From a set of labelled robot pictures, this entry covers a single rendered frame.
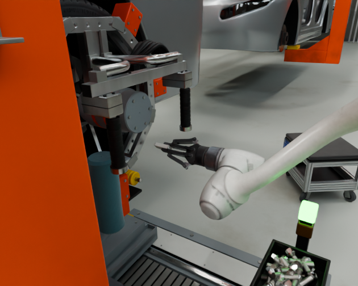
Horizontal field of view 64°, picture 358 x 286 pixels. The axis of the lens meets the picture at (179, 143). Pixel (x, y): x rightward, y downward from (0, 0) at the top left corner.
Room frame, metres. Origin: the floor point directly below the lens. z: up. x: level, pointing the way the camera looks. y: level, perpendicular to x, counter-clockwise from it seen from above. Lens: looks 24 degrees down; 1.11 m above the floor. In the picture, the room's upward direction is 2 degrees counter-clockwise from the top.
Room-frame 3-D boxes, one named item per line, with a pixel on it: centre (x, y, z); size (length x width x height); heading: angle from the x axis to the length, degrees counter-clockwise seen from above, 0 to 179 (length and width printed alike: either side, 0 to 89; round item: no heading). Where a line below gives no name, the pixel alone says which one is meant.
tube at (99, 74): (0.78, 0.21, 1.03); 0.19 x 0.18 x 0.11; 57
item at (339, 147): (1.71, -0.93, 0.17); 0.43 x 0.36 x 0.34; 1
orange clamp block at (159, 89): (1.20, 0.10, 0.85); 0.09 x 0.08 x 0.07; 147
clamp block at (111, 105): (0.68, 0.18, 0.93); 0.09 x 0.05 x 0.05; 57
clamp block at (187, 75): (0.96, 0.00, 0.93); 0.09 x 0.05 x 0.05; 57
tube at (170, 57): (0.95, 0.11, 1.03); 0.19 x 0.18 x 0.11; 57
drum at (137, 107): (0.89, 0.20, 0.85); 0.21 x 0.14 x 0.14; 57
